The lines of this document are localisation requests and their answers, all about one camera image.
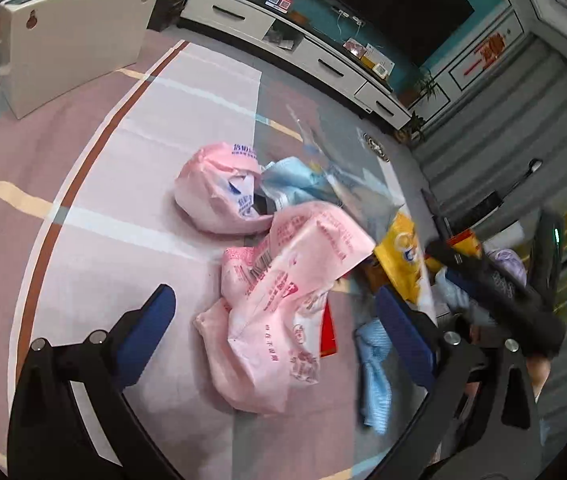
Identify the yellow snack bag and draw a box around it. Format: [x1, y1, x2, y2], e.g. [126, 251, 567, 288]
[369, 211, 433, 311]

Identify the white TV cabinet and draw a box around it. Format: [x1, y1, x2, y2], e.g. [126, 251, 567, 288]
[180, 0, 411, 129]

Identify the light blue cloth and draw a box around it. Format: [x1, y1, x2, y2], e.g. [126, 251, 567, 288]
[355, 318, 392, 434]

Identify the grey curtain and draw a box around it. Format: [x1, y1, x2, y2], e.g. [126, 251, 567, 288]
[416, 39, 567, 464]

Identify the pink printed plastic bag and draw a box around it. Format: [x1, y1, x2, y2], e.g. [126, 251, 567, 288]
[195, 200, 375, 414]

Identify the red packaging wrapper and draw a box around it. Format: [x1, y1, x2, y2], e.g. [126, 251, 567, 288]
[319, 302, 338, 359]

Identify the orange yellow paper bag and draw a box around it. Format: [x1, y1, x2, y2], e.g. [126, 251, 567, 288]
[425, 229, 483, 274]

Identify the purple plastic bag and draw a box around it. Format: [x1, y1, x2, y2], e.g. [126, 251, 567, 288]
[487, 248, 527, 286]

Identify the person's right hand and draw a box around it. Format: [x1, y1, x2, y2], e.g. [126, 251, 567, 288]
[526, 356, 551, 401]

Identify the potted green plant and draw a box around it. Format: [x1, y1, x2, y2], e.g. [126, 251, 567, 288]
[394, 68, 437, 145]

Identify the white storage box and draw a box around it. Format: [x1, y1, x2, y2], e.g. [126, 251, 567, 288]
[0, 0, 157, 118]

